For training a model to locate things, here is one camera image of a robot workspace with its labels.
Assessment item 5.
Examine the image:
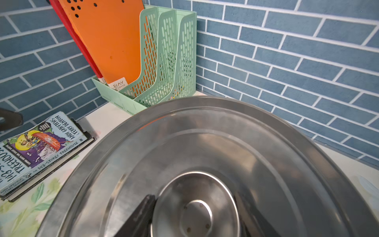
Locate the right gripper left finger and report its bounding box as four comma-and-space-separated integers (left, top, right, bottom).
115, 195, 157, 237

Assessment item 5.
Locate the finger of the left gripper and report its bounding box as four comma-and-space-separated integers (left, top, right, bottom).
1, 108, 23, 131

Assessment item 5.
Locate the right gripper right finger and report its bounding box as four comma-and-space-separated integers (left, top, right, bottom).
235, 192, 280, 237

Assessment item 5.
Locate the steel pot lid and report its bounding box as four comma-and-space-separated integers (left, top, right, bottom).
35, 95, 379, 237

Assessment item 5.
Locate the treehouse book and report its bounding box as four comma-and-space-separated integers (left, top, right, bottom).
1, 111, 95, 201

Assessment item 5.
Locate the red folder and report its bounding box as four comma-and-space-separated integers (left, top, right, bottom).
48, 0, 106, 84

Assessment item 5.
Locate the orange folder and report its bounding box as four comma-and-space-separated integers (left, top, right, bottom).
59, 0, 144, 89

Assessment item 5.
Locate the green file organizer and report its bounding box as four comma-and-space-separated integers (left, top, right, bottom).
91, 5, 197, 115

